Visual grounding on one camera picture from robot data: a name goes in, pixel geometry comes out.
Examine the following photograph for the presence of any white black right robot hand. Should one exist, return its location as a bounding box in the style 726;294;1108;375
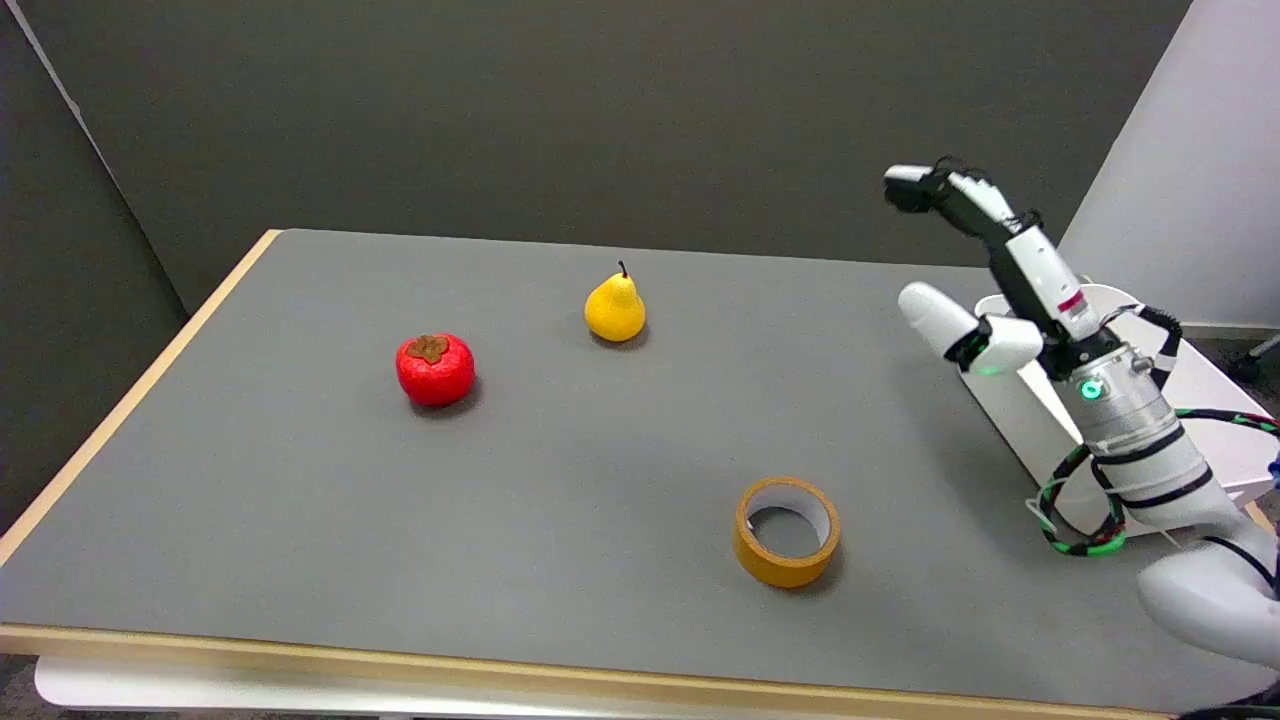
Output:
883;156;1125;379

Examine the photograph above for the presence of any yellow tape roll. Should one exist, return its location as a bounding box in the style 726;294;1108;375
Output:
734;476;842;589

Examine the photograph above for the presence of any yellow pear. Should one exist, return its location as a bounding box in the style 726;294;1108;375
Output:
584;261;647;343

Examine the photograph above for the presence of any grey table mat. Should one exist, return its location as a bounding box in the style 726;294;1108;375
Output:
0;229;1280;715

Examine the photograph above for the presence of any red persimmon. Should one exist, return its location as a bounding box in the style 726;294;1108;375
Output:
395;333;476;407

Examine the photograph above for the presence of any black green cable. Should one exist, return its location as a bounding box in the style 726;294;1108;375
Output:
1036;305;1280;557

